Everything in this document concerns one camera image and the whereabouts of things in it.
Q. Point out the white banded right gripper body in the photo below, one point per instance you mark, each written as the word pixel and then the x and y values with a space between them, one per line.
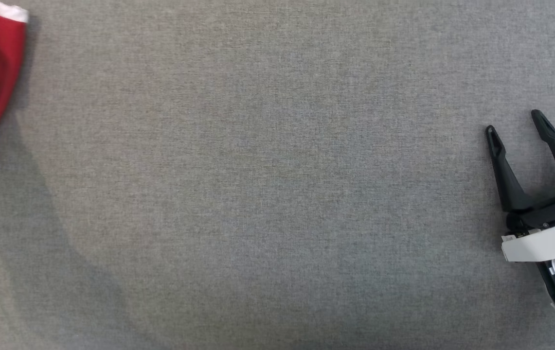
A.
pixel 549 240

